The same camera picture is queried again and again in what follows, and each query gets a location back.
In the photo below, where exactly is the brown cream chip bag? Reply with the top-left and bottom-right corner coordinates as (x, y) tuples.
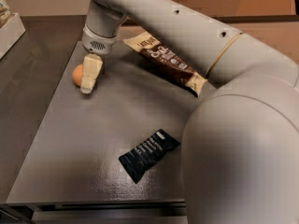
(123, 32), (206, 96)

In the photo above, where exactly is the orange fruit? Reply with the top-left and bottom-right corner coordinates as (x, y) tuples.
(72, 64), (83, 87)

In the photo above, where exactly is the dark side table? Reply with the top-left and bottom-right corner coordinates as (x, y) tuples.
(0, 15), (85, 204)

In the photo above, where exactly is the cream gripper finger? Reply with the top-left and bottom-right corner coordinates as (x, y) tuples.
(80, 54), (103, 94)

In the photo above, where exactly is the white box at left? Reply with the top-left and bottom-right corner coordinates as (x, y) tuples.
(0, 0), (25, 59)

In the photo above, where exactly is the dark blue rxbar wrapper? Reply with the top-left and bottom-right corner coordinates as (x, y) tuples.
(119, 129), (180, 184)

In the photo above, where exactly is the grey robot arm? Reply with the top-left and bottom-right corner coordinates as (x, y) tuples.
(91, 0), (299, 224)

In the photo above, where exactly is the white gripper body with grille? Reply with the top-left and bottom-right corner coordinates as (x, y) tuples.
(82, 26), (116, 55)

